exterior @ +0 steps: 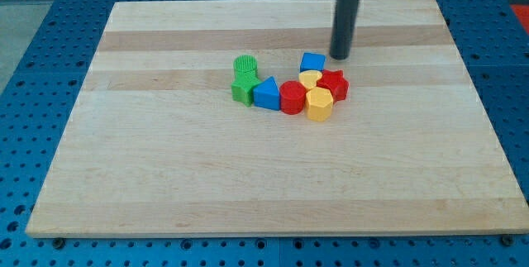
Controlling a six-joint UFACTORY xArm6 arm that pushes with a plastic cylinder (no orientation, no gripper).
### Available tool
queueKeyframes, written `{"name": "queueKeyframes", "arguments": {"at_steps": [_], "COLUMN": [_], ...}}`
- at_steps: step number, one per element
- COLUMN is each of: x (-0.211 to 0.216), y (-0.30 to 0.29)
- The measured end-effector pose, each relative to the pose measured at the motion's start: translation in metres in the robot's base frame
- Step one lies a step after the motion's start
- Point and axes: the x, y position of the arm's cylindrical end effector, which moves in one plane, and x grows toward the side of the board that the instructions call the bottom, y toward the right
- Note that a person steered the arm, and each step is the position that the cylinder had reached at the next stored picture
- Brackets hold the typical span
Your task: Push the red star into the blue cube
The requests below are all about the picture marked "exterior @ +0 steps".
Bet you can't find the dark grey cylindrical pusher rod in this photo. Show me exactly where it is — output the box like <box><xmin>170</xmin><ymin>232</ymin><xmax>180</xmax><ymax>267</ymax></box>
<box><xmin>329</xmin><ymin>0</ymin><xmax>360</xmax><ymax>60</ymax></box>

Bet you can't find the red star block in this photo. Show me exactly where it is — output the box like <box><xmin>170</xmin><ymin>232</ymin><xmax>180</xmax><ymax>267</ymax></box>
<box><xmin>317</xmin><ymin>69</ymin><xmax>350</xmax><ymax>103</ymax></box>

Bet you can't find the blue cube block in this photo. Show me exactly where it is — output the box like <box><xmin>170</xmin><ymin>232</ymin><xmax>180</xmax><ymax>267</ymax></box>
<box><xmin>299</xmin><ymin>52</ymin><xmax>326</xmax><ymax>72</ymax></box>

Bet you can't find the green star block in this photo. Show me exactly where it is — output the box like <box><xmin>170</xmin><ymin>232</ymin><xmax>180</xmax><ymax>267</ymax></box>
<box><xmin>231</xmin><ymin>74</ymin><xmax>262</xmax><ymax>107</ymax></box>

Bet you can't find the yellow heart block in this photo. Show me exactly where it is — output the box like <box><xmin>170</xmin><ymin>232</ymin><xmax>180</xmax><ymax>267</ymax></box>
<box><xmin>298</xmin><ymin>70</ymin><xmax>322</xmax><ymax>91</ymax></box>

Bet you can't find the yellow hexagon block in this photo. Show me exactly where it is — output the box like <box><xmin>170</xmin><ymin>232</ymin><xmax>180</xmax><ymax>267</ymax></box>
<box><xmin>305</xmin><ymin>87</ymin><xmax>334</xmax><ymax>122</ymax></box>

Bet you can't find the red cylinder block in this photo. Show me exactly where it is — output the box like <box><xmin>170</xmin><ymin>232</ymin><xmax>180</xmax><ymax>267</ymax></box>
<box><xmin>279</xmin><ymin>80</ymin><xmax>306</xmax><ymax>115</ymax></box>

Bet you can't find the green cylinder block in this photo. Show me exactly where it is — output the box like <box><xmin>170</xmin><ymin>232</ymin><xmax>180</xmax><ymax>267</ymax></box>
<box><xmin>233</xmin><ymin>55</ymin><xmax>258</xmax><ymax>79</ymax></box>

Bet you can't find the blue triangle block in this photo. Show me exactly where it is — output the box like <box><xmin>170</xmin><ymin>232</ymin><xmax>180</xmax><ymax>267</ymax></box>
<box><xmin>253</xmin><ymin>77</ymin><xmax>280</xmax><ymax>111</ymax></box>

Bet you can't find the light wooden board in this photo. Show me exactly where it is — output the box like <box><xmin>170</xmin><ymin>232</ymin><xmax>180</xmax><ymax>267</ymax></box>
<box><xmin>26</xmin><ymin>0</ymin><xmax>528</xmax><ymax>238</ymax></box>

